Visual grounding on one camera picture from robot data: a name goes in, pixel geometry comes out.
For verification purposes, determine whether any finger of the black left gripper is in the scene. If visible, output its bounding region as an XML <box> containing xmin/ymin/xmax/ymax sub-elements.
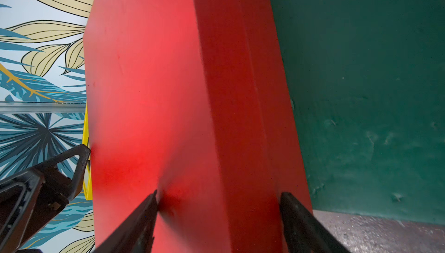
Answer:
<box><xmin>34</xmin><ymin>144</ymin><xmax>90</xmax><ymax>201</ymax></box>

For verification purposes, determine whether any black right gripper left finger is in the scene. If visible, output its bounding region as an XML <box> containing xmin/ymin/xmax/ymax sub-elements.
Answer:
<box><xmin>95</xmin><ymin>191</ymin><xmax>158</xmax><ymax>253</ymax></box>

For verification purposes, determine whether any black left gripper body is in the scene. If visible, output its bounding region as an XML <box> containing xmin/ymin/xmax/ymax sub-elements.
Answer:
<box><xmin>1</xmin><ymin>168</ymin><xmax>70</xmax><ymax>253</ymax></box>

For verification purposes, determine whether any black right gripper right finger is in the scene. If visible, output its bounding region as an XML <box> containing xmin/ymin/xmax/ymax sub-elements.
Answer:
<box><xmin>280</xmin><ymin>192</ymin><xmax>350</xmax><ymax>253</ymax></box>

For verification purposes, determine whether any red shoebox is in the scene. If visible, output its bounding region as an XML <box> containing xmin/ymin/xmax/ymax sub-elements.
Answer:
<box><xmin>83</xmin><ymin>0</ymin><xmax>311</xmax><ymax>253</ymax></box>

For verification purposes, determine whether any yellow and black toolbox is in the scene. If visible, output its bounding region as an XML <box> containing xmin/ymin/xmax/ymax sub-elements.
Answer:
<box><xmin>82</xmin><ymin>107</ymin><xmax>93</xmax><ymax>200</ymax></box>

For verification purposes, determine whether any green shoebox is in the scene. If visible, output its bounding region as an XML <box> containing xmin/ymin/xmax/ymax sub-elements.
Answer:
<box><xmin>271</xmin><ymin>0</ymin><xmax>445</xmax><ymax>225</ymax></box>

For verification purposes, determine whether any left aluminium frame post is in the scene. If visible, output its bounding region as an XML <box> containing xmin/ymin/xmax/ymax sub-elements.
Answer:
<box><xmin>1</xmin><ymin>101</ymin><xmax>86</xmax><ymax>114</ymax></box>

